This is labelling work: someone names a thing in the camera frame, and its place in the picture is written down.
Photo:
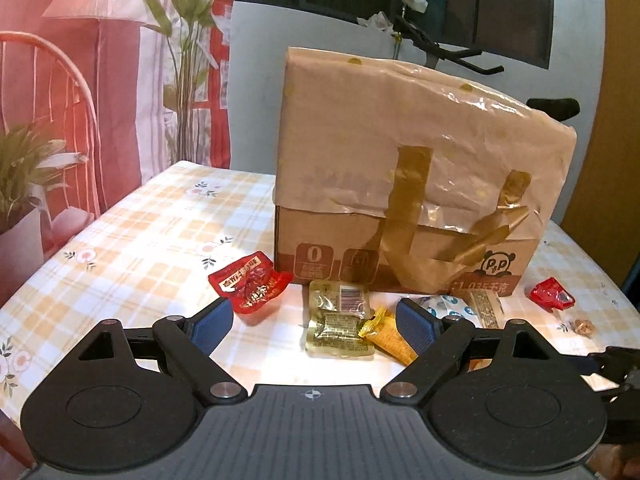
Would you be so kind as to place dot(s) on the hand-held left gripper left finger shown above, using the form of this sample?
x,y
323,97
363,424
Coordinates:
x,y
212,325

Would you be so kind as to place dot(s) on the black exercise bike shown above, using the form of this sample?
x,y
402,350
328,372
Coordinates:
x,y
552,109

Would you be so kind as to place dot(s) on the small brown snack piece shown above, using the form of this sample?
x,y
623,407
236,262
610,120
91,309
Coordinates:
x,y
584,327

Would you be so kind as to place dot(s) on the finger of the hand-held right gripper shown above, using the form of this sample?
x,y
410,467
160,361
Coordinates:
x,y
582,365
617,365

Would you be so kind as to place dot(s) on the clear olive snack packet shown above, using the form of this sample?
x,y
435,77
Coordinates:
x,y
337,335

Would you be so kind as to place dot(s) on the wooden door panel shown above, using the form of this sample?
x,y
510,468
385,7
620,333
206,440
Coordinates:
x,y
600,110

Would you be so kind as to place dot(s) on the clear packet with barcode label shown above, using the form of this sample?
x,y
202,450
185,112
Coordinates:
x,y
330,297

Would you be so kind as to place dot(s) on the yellow snack packet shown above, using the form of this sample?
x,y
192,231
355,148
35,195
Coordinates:
x,y
390,342

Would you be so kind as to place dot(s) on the printed pink backdrop curtain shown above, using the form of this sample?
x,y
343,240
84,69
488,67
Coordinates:
x,y
115,85

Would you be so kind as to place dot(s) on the metal pole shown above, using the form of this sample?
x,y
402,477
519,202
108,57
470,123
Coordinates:
x,y
397,40

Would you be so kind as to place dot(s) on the crumpled white tissue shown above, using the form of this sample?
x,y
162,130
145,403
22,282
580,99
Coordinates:
x,y
376,22

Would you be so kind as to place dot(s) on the beige snack packet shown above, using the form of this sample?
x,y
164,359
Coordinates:
x,y
484,310

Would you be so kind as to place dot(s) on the white blue-dotted snack packet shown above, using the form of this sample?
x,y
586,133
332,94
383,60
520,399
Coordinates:
x,y
450,306

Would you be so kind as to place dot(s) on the small red snack packet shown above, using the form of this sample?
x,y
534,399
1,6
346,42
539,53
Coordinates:
x,y
550,294

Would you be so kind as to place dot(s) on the cardboard box with plastic liner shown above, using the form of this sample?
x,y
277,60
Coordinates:
x,y
350,135

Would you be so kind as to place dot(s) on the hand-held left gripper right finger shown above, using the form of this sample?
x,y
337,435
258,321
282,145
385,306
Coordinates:
x,y
415,327

